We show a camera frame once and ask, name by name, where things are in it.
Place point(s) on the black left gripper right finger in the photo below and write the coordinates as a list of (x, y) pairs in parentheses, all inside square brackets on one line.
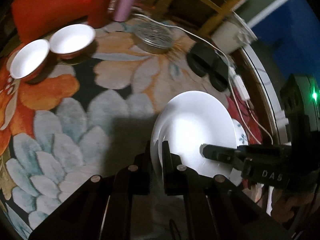
[(214, 207)]

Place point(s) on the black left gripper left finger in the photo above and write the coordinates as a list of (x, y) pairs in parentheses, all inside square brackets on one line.
[(101, 208)]

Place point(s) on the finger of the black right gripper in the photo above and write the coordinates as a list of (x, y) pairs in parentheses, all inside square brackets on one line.
[(230, 156)]

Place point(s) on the white lovable bear plate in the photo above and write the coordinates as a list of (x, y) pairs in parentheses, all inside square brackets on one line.
[(240, 134)]

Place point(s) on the white plate leaf rim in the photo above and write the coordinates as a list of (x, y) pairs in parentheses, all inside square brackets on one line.
[(190, 121)]

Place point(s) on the white power strip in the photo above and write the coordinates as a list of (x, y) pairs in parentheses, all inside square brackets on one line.
[(239, 84)]

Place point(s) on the black slipper right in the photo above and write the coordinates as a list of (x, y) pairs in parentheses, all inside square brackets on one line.
[(218, 75)]

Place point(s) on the black slipper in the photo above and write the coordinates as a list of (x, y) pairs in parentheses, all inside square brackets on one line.
[(202, 59), (218, 75)]

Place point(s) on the floral patterned rug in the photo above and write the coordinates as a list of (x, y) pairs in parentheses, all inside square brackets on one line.
[(89, 115)]

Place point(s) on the black slipper left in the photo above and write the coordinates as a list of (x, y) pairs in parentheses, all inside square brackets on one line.
[(202, 59)]

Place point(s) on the white plastic container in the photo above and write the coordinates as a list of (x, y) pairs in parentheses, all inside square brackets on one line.
[(233, 34)]

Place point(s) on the round metal perforated tin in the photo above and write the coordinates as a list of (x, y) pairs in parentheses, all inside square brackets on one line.
[(152, 38)]

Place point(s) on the red-brown bowl white inside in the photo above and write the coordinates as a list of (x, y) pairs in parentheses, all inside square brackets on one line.
[(70, 41)]

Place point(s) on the red box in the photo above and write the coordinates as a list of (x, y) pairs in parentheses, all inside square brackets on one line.
[(34, 18)]

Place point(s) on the wooden stool frame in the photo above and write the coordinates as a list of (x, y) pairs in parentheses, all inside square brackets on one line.
[(202, 16)]

